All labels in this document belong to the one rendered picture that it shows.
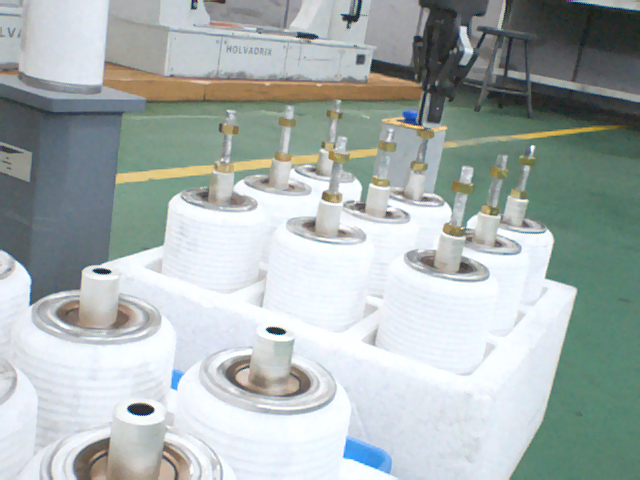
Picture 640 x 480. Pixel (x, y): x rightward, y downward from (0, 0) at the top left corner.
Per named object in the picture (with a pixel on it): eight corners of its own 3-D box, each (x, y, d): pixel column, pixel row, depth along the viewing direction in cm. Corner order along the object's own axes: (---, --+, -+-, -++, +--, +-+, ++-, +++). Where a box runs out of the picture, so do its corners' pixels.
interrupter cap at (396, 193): (395, 206, 94) (396, 200, 94) (371, 189, 101) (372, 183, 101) (455, 211, 97) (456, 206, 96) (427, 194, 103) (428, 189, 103)
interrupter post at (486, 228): (488, 242, 85) (495, 211, 84) (498, 250, 83) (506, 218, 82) (466, 240, 85) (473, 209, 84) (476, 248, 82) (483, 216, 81)
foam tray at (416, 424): (82, 430, 86) (98, 263, 81) (271, 327, 120) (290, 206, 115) (444, 594, 71) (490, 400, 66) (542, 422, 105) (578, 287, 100)
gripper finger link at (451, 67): (456, 42, 88) (432, 77, 93) (459, 55, 87) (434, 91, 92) (479, 45, 89) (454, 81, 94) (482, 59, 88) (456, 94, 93)
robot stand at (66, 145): (-38, 305, 110) (-27, 74, 102) (55, 285, 122) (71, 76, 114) (35, 344, 103) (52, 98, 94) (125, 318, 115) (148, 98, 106)
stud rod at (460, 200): (446, 249, 74) (464, 165, 71) (456, 252, 73) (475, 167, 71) (441, 251, 73) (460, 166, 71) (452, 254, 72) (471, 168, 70)
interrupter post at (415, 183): (406, 202, 97) (412, 174, 96) (398, 196, 99) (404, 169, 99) (425, 204, 98) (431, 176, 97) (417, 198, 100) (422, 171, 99)
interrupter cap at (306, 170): (351, 189, 99) (352, 183, 99) (289, 177, 100) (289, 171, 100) (357, 177, 107) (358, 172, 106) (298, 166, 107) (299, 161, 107)
